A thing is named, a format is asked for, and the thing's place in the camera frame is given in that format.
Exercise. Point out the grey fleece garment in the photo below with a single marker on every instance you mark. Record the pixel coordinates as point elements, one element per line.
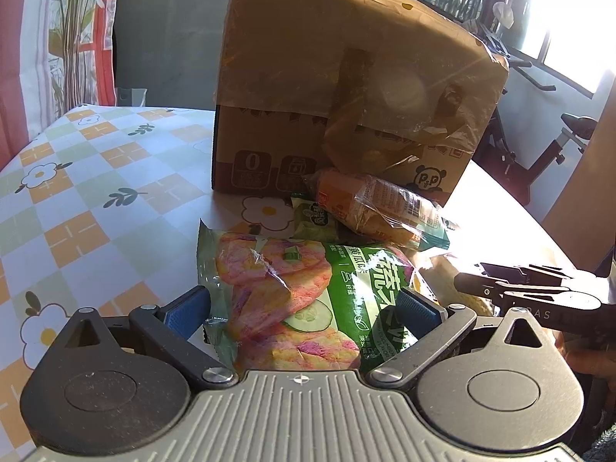
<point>601,442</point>

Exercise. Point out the brown cardboard box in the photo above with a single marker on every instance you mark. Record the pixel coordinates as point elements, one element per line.
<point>288,57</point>

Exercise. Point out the teal and white snack packet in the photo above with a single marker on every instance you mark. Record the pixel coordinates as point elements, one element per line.
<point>430,239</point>

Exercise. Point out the pale yellow snack packet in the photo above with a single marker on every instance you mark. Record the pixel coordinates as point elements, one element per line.
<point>440,274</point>

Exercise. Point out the person's right hand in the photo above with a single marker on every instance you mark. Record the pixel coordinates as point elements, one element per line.
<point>580,362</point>

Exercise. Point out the brown board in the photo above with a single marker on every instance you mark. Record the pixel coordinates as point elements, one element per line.
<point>592,178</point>

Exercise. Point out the green rice cracker bag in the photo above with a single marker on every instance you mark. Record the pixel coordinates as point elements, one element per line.
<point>288,288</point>

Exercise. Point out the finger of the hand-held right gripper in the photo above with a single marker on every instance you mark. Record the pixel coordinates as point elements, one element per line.
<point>505,288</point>
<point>524,272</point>

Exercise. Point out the floral printed curtain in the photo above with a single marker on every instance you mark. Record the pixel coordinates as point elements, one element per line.
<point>29,57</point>

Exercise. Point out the small green snack packet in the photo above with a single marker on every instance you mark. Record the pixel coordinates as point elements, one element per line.
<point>313,219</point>

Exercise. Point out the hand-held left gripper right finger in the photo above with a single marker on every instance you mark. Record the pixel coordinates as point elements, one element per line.
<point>418,310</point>

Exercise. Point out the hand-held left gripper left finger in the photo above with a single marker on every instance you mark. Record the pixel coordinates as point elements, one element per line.
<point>185,310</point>

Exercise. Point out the black exercise bike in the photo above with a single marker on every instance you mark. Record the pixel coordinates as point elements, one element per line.
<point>500,154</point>

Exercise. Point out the translucent plastic container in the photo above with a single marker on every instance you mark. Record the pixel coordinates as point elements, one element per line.
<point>132,97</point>

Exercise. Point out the clear wrapped bread packet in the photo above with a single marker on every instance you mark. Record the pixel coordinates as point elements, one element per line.
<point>365,202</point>

